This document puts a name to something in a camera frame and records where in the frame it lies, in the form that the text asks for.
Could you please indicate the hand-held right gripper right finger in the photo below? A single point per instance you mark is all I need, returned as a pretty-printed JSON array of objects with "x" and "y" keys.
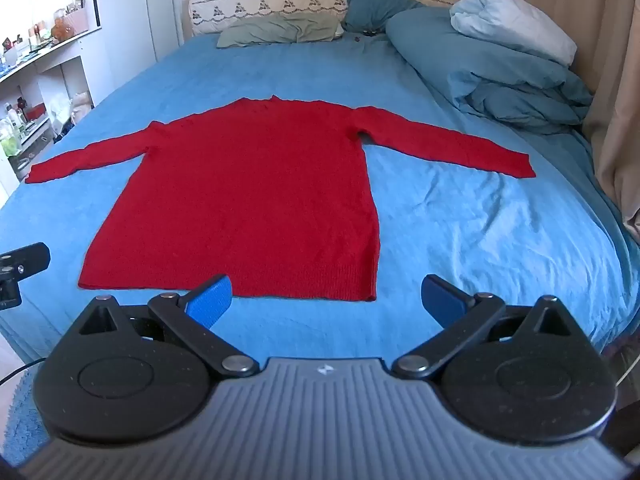
[{"x": 440, "y": 301}]

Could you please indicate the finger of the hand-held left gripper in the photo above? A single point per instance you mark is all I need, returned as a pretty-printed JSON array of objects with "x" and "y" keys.
[{"x": 27, "y": 259}]

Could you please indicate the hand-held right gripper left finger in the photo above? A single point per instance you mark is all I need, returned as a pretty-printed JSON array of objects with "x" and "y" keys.
[{"x": 212, "y": 300}]

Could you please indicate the red knit sweater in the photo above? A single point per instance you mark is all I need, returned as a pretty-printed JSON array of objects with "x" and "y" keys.
[{"x": 240, "y": 200}]

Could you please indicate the green bottle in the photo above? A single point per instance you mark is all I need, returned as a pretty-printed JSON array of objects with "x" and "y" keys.
[{"x": 9, "y": 142}]

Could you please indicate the blue fluffy rug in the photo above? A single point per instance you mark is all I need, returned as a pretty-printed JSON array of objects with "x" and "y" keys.
[{"x": 22, "y": 420}]

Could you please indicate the white shelf unit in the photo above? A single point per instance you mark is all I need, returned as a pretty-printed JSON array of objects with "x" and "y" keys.
[{"x": 45, "y": 80}]

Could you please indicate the teal duvet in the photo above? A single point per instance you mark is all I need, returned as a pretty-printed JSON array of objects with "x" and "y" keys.
[{"x": 500, "y": 85}]

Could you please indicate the brown plush toy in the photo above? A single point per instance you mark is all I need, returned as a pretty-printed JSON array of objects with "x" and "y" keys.
[{"x": 62, "y": 29}]

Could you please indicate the white wardrobe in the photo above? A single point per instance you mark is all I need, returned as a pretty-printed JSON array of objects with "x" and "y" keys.
[{"x": 145, "y": 15}]

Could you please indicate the green pillow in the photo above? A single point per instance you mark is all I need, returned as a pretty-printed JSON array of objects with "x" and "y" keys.
[{"x": 280, "y": 30}]

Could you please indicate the light blue blanket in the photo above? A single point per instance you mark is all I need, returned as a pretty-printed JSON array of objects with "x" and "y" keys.
[{"x": 515, "y": 22}]

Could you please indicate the teal pillow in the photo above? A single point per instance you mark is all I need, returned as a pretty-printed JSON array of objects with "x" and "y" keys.
[{"x": 372, "y": 7}]

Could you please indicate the beige curtain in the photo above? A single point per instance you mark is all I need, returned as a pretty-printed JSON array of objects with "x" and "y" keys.
[{"x": 590, "y": 35}]

